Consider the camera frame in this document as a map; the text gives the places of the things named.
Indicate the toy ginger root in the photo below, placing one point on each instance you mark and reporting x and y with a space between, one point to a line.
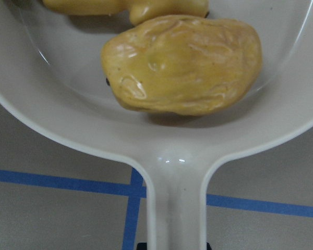
139 11

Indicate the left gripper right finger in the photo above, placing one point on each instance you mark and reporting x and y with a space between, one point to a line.
209 246

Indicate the toy potato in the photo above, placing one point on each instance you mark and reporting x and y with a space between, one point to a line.
182 64

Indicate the beige dustpan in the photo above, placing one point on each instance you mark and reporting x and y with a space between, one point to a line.
51 80

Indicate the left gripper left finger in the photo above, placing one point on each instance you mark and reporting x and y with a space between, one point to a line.
141 246

